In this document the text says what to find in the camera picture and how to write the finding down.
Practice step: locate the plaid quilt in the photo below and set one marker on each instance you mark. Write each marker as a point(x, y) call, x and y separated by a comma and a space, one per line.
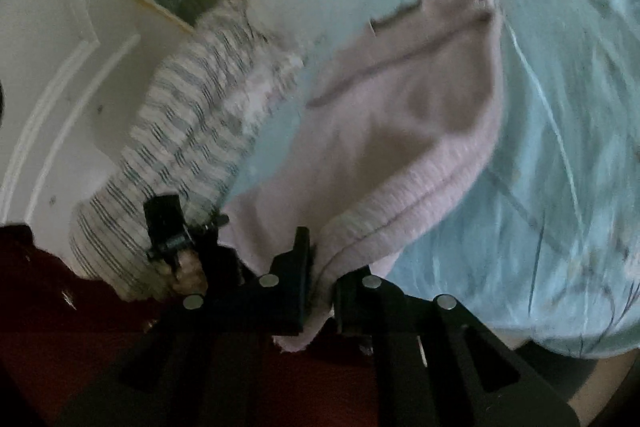
point(190, 117)

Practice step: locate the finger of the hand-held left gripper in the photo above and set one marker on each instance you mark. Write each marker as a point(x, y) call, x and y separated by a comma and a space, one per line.
point(164, 219)

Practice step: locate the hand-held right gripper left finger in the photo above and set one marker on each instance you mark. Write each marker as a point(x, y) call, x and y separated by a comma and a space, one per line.
point(292, 287)

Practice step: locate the pink knit sweater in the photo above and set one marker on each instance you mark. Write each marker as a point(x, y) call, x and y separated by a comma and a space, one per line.
point(400, 117)

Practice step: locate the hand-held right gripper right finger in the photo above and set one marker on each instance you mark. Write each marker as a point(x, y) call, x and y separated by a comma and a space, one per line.
point(350, 307)

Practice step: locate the floral pillow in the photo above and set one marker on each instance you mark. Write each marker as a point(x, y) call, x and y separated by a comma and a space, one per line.
point(255, 102)

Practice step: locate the dark red clothing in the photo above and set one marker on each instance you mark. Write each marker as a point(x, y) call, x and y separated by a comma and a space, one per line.
point(50, 332)

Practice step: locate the person's left hand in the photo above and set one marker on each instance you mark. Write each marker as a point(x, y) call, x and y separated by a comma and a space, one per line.
point(190, 274)

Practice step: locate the light blue floral bed sheet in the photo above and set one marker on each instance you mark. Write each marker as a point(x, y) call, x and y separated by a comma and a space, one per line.
point(550, 157)

